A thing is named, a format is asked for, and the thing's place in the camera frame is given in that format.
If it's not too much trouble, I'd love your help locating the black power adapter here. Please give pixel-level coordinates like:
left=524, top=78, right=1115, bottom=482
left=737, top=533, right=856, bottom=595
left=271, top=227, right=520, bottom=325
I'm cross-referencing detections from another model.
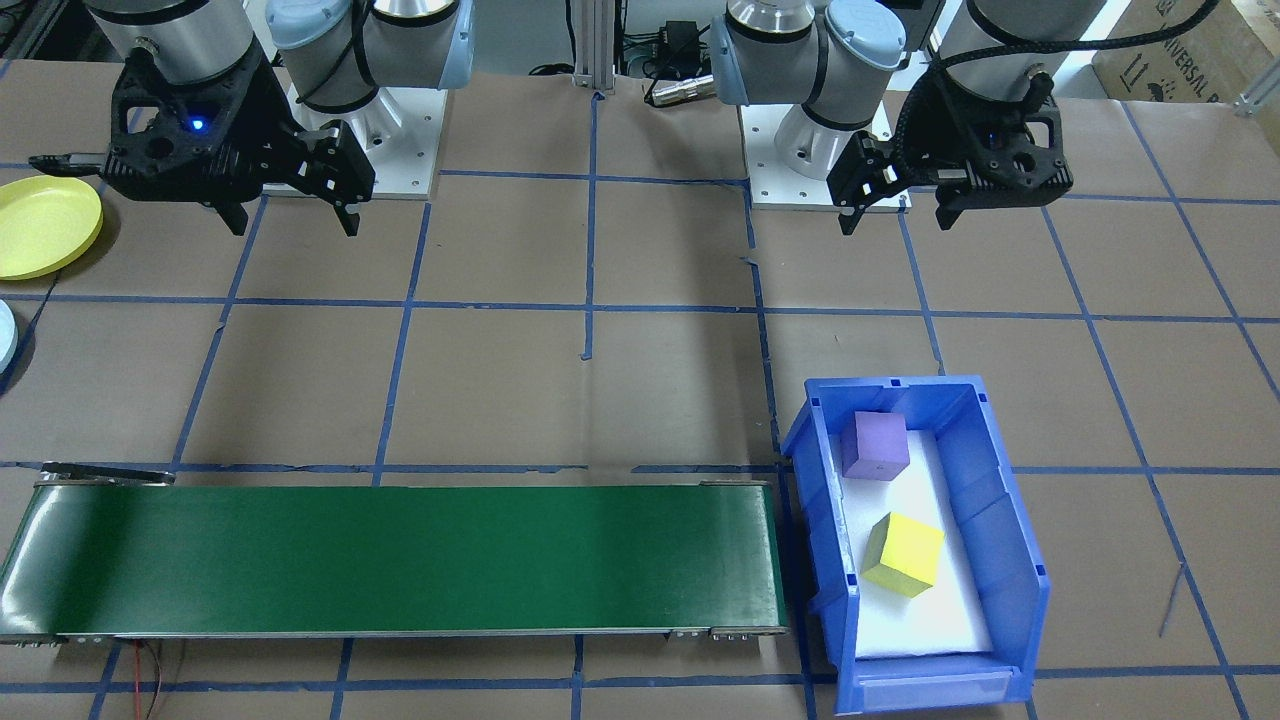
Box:
left=660, top=20, right=701, bottom=66

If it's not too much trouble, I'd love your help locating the purple foam block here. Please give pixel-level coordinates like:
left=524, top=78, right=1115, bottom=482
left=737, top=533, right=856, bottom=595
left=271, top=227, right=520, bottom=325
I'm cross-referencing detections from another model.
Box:
left=840, top=410, right=911, bottom=483

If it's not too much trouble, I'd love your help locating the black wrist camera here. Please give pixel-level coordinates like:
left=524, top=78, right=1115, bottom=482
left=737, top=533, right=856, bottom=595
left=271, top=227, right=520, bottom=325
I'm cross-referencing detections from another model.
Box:
left=28, top=95, right=263, bottom=206
left=930, top=100, right=1076, bottom=209

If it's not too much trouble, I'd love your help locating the yellow foam block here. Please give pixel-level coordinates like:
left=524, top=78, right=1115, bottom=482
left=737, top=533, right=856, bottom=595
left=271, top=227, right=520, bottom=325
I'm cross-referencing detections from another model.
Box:
left=862, top=513, right=946, bottom=599

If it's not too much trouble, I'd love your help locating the blue plastic storage bin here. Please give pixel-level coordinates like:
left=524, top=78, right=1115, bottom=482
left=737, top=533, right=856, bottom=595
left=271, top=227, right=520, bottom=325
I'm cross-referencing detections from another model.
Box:
left=780, top=375, right=1053, bottom=716

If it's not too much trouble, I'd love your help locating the black braided cable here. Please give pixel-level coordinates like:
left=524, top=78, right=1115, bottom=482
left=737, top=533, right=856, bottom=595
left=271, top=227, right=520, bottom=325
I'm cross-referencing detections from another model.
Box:
left=893, top=0, right=1223, bottom=191

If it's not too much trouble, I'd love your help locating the yellow plastic plate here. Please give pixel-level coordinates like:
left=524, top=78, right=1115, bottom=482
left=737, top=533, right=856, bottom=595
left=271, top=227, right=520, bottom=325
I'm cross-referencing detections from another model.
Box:
left=0, top=177, right=104, bottom=281

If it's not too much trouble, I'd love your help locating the green conveyor belt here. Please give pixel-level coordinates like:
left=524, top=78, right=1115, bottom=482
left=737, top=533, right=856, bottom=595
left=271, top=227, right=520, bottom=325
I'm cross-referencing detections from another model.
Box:
left=0, top=465, right=791, bottom=646

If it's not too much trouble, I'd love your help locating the silver metal cylinder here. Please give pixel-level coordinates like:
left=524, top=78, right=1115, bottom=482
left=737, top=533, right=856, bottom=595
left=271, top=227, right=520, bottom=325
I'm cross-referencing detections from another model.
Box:
left=645, top=75, right=716, bottom=106

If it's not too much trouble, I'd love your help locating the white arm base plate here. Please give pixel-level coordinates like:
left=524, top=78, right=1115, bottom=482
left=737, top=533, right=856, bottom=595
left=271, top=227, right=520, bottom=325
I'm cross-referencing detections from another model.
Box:
left=745, top=100, right=913, bottom=211
left=262, top=85, right=448, bottom=201

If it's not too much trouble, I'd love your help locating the red conveyor wire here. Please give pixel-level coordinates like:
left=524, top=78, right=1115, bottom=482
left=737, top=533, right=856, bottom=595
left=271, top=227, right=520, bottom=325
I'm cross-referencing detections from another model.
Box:
left=130, top=640, right=166, bottom=696

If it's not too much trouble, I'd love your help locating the metal bar frame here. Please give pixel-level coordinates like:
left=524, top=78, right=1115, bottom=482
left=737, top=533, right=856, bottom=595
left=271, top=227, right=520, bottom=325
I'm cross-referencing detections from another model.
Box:
left=570, top=0, right=618, bottom=96

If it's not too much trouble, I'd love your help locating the brown cardboard box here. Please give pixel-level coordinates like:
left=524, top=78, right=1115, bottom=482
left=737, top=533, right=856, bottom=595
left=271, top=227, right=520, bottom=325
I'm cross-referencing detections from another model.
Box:
left=1090, top=0, right=1280, bottom=101

